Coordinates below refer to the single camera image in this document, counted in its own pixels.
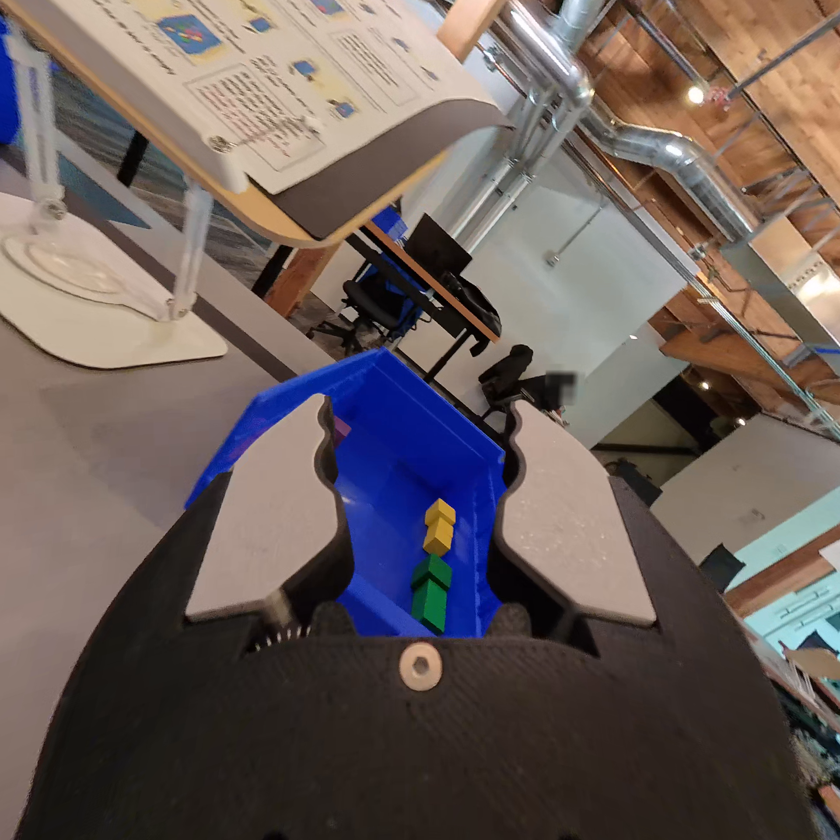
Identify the black office chair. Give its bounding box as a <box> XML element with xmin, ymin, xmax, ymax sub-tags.
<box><xmin>308</xmin><ymin>276</ymin><xmax>434</xmax><ymax>358</ymax></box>

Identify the black jacket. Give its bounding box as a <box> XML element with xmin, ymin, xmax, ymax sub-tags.
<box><xmin>478</xmin><ymin>344</ymin><xmax>536</xmax><ymax>414</ymax></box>

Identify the blue bin stack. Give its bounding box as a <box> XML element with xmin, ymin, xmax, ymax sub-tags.
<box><xmin>371</xmin><ymin>206</ymin><xmax>409</xmax><ymax>247</ymax></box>

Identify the green wooden cube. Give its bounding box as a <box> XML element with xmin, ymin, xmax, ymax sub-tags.
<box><xmin>411</xmin><ymin>581</ymin><xmax>449</xmax><ymax>635</ymax></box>
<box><xmin>411</xmin><ymin>554</ymin><xmax>454</xmax><ymax>592</ymax></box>

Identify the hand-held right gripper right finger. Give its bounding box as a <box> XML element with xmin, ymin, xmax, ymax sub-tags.
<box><xmin>491</xmin><ymin>399</ymin><xmax>658</xmax><ymax>627</ymax></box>

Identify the printed instruction sheet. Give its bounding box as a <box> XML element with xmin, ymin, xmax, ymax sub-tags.
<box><xmin>26</xmin><ymin>0</ymin><xmax>496</xmax><ymax>194</ymax></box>

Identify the wooden post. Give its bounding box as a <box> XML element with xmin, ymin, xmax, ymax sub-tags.
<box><xmin>266</xmin><ymin>243</ymin><xmax>342</xmax><ymax>319</ymax></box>

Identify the silver round duct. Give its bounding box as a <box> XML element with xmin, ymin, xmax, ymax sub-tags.
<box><xmin>453</xmin><ymin>0</ymin><xmax>756</xmax><ymax>263</ymax></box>

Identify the black backing sheet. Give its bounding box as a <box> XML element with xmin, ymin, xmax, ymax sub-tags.
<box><xmin>269</xmin><ymin>98</ymin><xmax>516</xmax><ymax>240</ymax></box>

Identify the black bag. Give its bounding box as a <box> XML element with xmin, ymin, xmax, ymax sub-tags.
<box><xmin>443</xmin><ymin>272</ymin><xmax>503</xmax><ymax>339</ymax></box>

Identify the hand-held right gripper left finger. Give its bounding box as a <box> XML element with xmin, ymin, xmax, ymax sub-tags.
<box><xmin>184</xmin><ymin>392</ymin><xmax>357</xmax><ymax>626</ymax></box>

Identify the wooden document stand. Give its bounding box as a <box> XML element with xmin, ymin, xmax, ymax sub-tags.
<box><xmin>0</xmin><ymin>0</ymin><xmax>358</xmax><ymax>370</ymax></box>

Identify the rectangular metal duct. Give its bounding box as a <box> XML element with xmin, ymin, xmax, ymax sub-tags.
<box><xmin>718</xmin><ymin>230</ymin><xmax>840</xmax><ymax>358</ymax></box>

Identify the black monitor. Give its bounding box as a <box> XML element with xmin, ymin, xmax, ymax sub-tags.
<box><xmin>406</xmin><ymin>213</ymin><xmax>473</xmax><ymax>280</ymax></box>

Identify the wood-edged office desk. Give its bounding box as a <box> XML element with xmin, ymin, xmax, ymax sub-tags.
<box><xmin>344</xmin><ymin>220</ymin><xmax>503</xmax><ymax>385</ymax></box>

